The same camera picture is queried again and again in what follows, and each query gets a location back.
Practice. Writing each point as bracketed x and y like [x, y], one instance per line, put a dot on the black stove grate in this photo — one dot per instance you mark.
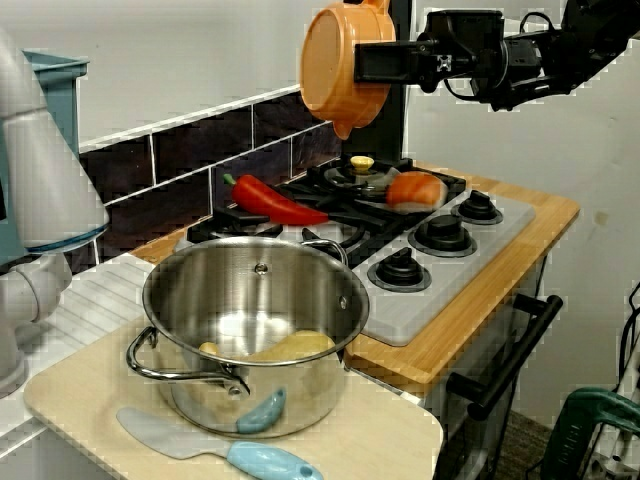
[452, 182]
[240, 218]

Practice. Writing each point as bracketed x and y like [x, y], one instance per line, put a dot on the dark tile backsplash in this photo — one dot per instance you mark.
[175, 150]

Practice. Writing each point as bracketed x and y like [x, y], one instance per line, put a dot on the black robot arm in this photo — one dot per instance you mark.
[575, 60]

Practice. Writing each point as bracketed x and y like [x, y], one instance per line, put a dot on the teal box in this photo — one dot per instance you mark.
[60, 100]

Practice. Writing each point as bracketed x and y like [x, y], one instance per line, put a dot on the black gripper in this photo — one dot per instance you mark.
[460, 50]

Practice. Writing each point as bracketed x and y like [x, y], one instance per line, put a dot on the white foam board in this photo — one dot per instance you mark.
[550, 200]

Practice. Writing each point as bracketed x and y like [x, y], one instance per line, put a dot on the dark grey panel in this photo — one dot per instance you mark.
[397, 135]

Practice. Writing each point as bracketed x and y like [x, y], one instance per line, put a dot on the glass lid with yellow knob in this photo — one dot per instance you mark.
[350, 180]

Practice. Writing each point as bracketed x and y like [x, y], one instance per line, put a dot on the orange plastic toy pot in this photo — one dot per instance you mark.
[330, 65]

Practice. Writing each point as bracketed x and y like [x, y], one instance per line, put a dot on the yellow toy food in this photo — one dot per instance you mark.
[300, 345]

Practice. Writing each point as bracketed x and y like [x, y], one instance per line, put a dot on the white toy kitchen cabinet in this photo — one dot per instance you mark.
[505, 320]

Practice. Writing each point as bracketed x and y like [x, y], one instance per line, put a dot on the red toy chili pepper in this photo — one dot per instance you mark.
[270, 202]

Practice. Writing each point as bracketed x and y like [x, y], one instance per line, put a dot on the salmon sushi toy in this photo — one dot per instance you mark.
[415, 190]

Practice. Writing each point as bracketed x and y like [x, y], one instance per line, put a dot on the beige cutting board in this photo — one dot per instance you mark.
[375, 425]

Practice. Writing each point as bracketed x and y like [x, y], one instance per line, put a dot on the stainless steel pot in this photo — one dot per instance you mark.
[250, 300]

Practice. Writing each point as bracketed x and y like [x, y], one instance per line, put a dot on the black stove knob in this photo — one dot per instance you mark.
[477, 205]
[442, 232]
[400, 272]

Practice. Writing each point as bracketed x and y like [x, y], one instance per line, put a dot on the grey toy stove plate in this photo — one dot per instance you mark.
[425, 310]

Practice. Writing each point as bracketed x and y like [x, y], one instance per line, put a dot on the white ribbed drainboard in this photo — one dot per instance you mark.
[100, 300]

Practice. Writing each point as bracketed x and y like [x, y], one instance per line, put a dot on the grey toy faucet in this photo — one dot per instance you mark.
[45, 175]

